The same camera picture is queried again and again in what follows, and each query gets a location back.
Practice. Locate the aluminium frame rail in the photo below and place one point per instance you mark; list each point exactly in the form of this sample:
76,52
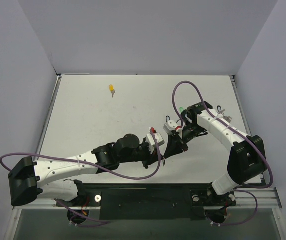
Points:
243,198

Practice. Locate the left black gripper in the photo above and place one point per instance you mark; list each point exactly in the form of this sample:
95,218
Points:
147,155

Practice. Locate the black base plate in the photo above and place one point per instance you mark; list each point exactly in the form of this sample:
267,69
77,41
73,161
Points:
195,201

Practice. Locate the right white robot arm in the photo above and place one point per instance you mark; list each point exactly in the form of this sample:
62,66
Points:
245,152

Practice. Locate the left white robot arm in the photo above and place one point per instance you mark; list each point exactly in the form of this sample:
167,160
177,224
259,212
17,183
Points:
39,176

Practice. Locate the yellow tag key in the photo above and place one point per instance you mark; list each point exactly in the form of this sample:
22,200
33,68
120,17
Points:
112,90

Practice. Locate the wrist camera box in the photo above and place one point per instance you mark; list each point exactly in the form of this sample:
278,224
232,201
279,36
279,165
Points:
153,137
171,127

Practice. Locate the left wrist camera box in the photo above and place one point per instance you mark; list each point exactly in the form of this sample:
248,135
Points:
153,137

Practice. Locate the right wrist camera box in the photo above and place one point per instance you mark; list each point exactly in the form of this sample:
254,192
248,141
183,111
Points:
171,127

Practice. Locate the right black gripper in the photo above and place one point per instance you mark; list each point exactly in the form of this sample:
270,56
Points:
181,139

